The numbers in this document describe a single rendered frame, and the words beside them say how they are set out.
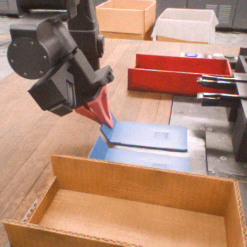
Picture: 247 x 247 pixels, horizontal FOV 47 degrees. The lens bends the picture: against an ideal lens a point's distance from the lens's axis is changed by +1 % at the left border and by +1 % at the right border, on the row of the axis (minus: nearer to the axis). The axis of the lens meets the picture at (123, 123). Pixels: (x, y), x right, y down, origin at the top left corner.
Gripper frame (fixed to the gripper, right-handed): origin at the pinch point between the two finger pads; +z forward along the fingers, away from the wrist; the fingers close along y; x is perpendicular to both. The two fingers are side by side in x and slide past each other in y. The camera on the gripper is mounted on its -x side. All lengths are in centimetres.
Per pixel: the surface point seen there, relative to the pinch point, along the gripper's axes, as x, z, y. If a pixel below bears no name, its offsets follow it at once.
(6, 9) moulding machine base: 493, -79, -307
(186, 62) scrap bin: 33.2, 7.0, 13.2
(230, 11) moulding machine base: 445, 107, 55
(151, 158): -7.3, 5.3, 6.8
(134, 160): -8.2, 4.0, 4.6
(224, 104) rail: 4.7, 7.4, 19.6
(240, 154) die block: -2.9, 13.3, 19.2
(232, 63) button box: 39.5, 15.7, 24.1
